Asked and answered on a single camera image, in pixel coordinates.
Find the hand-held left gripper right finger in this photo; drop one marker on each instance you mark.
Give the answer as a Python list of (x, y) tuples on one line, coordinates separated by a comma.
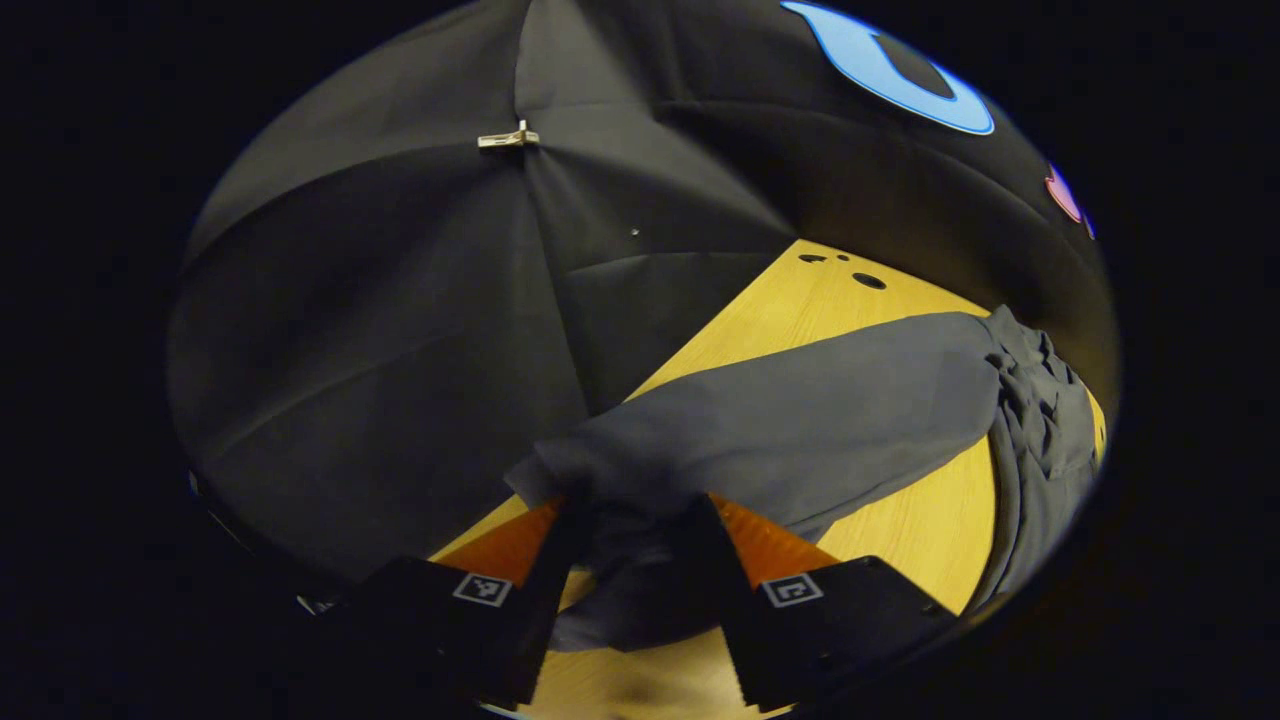
[(745, 640)]

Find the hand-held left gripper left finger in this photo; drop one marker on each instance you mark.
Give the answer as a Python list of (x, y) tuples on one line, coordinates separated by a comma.
[(540, 620)]

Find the grey long-sleeved shirt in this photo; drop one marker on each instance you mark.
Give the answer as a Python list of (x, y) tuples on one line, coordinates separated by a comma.
[(800, 420)]

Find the silver metal clip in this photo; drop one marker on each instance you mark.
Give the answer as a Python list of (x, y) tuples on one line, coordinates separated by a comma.
[(508, 137)]

